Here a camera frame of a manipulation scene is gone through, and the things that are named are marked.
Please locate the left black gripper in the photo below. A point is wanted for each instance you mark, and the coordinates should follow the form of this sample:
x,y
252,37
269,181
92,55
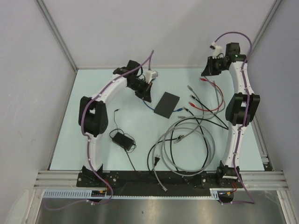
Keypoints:
x,y
145,95

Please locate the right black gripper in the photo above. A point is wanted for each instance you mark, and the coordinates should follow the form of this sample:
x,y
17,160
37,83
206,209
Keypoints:
x,y
209,70

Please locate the black network switch box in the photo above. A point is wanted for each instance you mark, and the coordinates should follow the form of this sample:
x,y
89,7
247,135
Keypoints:
x,y
166,105

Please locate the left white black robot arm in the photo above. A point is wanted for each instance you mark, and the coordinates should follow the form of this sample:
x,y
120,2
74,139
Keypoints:
x,y
93,116

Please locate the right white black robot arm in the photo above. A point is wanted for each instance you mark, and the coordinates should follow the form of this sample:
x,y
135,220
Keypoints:
x,y
241,109

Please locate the black power adapter brick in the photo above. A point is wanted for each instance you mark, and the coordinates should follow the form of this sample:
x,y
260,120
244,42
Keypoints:
x,y
123,141

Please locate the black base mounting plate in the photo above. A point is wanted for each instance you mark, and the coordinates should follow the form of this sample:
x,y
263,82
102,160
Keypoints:
x,y
156,184

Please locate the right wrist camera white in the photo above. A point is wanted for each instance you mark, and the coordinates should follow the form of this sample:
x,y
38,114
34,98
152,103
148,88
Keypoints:
x,y
217,49

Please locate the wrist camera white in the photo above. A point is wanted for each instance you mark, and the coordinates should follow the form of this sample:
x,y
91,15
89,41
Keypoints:
x,y
150,75
217,49

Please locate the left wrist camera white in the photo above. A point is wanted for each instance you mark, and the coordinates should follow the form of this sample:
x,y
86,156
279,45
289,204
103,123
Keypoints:
x,y
150,75

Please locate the slotted cable duct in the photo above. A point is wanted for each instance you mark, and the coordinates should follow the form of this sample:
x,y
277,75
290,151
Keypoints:
x,y
90,194

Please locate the aluminium frame rail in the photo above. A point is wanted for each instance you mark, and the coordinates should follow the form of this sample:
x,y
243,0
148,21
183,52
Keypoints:
x,y
259,180

